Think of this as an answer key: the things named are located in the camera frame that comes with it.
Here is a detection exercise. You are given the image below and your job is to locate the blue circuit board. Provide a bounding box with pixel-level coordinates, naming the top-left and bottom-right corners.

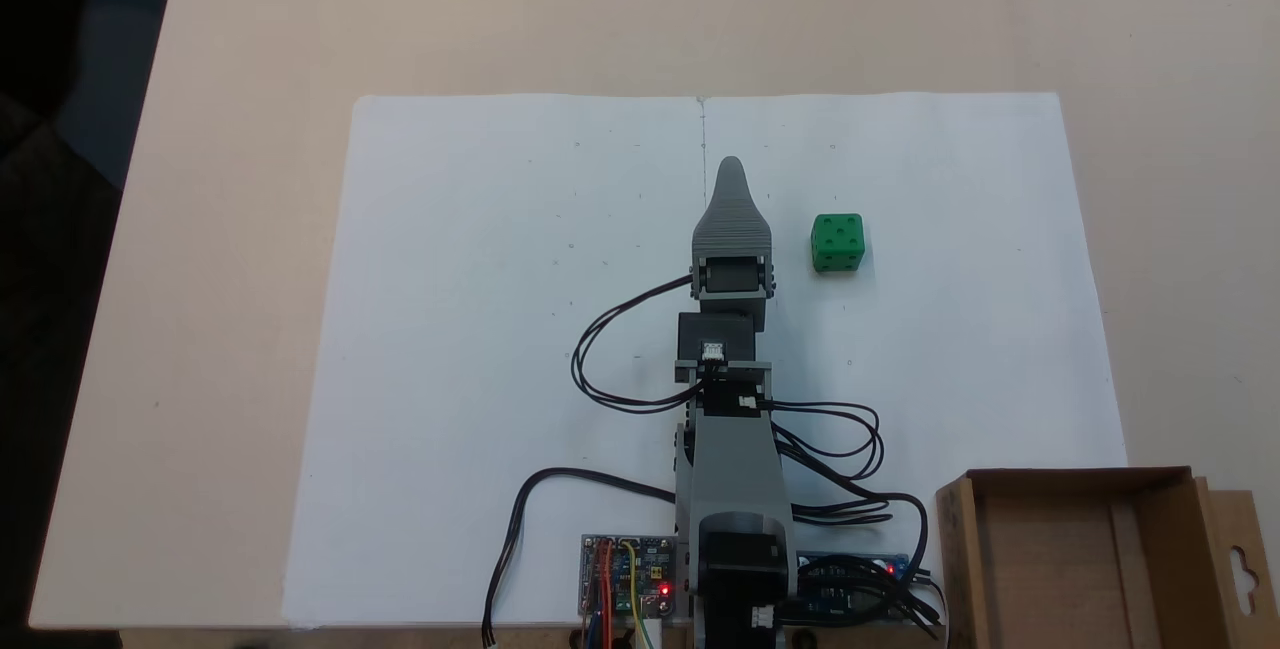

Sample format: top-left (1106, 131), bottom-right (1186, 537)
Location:
top-left (795, 551), bottom-right (946, 626)

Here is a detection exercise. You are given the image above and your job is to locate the black elbow motor cable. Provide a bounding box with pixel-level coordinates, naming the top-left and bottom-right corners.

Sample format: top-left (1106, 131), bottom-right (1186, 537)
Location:
top-left (760, 399), bottom-right (887, 482)

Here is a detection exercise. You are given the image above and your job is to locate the black base motor cable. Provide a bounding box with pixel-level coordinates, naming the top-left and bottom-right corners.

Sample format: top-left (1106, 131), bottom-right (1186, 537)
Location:
top-left (790, 489), bottom-right (949, 630)

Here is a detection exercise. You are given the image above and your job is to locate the circuit board with coloured wires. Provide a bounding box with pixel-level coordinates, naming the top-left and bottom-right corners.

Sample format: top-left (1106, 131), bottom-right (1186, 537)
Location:
top-left (578, 534), bottom-right (679, 622)

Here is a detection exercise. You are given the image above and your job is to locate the white paper sheet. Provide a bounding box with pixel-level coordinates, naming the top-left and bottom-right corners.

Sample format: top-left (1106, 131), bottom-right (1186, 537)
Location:
top-left (283, 94), bottom-right (707, 630)
top-left (700, 91), bottom-right (1129, 630)

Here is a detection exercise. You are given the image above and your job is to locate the long black power cable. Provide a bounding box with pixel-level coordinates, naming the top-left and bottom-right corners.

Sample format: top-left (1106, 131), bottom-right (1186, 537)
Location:
top-left (482, 467), bottom-right (679, 648)

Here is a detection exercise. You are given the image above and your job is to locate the black wrist motor cable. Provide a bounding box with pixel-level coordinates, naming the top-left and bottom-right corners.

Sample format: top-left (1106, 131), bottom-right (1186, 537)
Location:
top-left (570, 274), bottom-right (703, 416)

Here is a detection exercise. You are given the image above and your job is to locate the green die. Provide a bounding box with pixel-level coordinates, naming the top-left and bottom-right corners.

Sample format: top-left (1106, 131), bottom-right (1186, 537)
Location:
top-left (810, 214), bottom-right (867, 275)

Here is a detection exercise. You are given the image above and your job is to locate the brown cardboard box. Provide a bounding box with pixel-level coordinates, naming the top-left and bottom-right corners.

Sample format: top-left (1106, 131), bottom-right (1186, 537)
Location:
top-left (935, 467), bottom-right (1280, 649)

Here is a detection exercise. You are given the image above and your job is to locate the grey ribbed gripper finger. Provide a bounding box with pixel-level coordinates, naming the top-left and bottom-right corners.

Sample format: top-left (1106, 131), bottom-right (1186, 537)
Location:
top-left (692, 157), bottom-right (773, 259)

